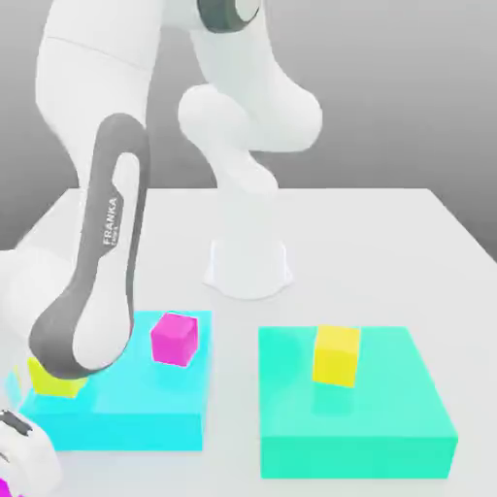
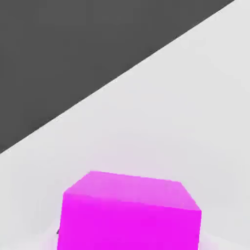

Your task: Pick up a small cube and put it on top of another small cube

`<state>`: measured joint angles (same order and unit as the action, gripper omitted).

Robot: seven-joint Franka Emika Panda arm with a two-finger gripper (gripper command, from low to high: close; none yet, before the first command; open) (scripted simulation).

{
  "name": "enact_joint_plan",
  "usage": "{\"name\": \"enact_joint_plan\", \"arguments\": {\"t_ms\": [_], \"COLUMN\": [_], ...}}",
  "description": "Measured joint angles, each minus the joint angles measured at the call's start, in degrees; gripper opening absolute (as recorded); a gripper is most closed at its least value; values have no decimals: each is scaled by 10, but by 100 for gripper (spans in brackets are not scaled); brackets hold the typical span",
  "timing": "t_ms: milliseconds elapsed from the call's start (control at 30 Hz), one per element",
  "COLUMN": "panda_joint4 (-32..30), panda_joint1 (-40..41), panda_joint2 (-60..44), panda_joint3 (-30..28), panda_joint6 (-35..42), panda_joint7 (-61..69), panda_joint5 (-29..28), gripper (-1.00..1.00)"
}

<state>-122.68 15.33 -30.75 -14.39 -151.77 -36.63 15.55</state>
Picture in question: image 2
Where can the small magenta cube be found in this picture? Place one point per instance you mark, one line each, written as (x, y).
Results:
(129, 218)

